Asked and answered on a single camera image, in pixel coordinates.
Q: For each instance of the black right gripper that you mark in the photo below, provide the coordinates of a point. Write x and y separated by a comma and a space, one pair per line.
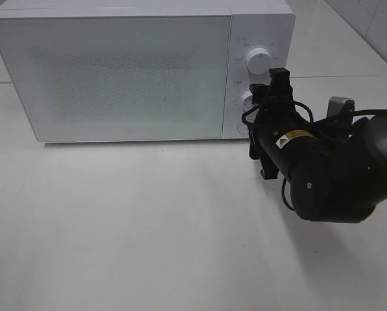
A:
274, 114

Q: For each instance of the round door release button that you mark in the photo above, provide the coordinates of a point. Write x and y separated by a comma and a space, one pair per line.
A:
242, 128

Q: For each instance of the white timer knob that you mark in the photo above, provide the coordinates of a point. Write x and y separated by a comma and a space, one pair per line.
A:
246, 101

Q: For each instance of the white microwave door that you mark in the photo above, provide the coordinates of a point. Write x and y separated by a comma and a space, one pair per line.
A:
119, 79

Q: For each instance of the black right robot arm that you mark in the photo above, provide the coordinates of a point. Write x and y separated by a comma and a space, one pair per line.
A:
335, 168

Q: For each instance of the white upper power knob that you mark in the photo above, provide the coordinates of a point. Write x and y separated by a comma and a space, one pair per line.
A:
258, 60

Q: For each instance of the white adjacent table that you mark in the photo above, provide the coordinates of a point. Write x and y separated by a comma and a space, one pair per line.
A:
325, 45

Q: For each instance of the white microwave oven body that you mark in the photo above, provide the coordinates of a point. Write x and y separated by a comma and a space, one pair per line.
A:
253, 24

